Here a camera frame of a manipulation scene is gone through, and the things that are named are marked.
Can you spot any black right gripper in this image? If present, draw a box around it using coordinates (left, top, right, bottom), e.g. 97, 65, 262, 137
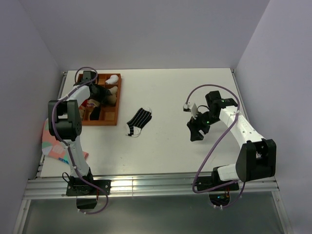
187, 109, 220, 142

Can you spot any black rolled sock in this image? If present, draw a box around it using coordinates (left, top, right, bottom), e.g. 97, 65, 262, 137
89, 106, 101, 121

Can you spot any beige rolled sock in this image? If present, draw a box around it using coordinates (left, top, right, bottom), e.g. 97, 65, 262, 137
85, 99, 100, 108

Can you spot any brown compartment sock tray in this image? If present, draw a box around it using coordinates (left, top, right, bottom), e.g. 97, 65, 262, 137
82, 73, 121, 126

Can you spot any black white striped sock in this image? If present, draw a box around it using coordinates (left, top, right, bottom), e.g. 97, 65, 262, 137
126, 107, 152, 137

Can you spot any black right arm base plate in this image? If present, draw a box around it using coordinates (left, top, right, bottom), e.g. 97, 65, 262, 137
195, 176, 239, 192

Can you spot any tan ribbed sock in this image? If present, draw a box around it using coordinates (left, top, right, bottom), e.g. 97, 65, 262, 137
106, 86, 118, 106

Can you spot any white rolled sock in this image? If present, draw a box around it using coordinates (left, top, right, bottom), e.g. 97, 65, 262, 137
105, 75, 119, 84

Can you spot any aluminium frame rail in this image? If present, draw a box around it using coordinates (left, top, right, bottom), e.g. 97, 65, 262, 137
23, 170, 280, 200

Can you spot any tan patterned rolled sock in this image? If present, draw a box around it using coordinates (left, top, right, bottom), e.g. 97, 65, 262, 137
79, 106, 85, 120

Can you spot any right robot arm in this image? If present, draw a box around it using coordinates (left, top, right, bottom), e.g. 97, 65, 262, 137
184, 91, 277, 190

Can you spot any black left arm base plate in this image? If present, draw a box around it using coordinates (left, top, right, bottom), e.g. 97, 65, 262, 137
66, 178, 111, 196

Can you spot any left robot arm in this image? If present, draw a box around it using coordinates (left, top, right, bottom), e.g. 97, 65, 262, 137
48, 67, 112, 195

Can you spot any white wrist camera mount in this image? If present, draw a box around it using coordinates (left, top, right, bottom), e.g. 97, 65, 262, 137
183, 102, 198, 119

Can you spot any red rolled sock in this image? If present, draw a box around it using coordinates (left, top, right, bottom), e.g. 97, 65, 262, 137
81, 100, 88, 107

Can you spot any pink patterned sock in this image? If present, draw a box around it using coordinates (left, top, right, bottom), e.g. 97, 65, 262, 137
41, 120, 89, 164

